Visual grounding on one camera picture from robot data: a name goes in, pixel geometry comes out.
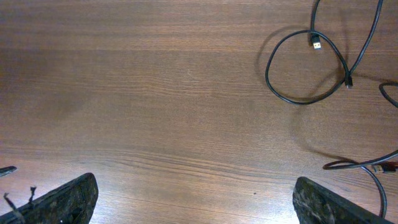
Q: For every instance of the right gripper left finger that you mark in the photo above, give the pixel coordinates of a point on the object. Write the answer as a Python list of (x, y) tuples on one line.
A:
[(73, 202)]

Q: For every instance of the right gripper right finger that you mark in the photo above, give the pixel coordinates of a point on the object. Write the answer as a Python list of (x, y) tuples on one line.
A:
[(315, 204)]

